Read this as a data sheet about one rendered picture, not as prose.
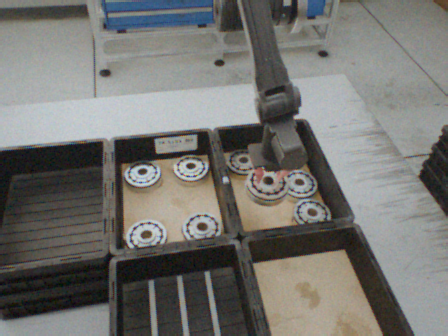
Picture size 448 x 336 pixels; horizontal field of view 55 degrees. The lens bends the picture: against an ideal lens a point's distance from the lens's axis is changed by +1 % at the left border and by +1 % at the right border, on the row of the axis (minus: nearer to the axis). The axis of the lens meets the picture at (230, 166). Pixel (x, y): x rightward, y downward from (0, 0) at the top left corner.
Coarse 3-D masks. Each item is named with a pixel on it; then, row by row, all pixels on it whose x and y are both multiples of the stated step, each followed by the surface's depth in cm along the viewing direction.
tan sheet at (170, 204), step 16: (160, 160) 130; (176, 160) 130; (208, 176) 126; (128, 192) 121; (160, 192) 121; (176, 192) 121; (192, 192) 122; (208, 192) 122; (128, 208) 117; (144, 208) 117; (160, 208) 117; (176, 208) 117; (192, 208) 118; (208, 208) 118; (128, 224) 113; (176, 224) 114; (176, 240) 110
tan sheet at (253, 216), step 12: (240, 180) 126; (240, 192) 123; (240, 204) 119; (252, 204) 120; (288, 204) 120; (240, 216) 117; (252, 216) 117; (264, 216) 117; (276, 216) 117; (288, 216) 117; (252, 228) 114; (264, 228) 114
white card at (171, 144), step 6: (162, 138) 124; (168, 138) 124; (174, 138) 125; (180, 138) 125; (186, 138) 126; (192, 138) 126; (156, 144) 125; (162, 144) 126; (168, 144) 126; (174, 144) 126; (180, 144) 127; (186, 144) 127; (192, 144) 128; (156, 150) 127; (162, 150) 127; (168, 150) 128; (174, 150) 128; (180, 150) 129; (186, 150) 129
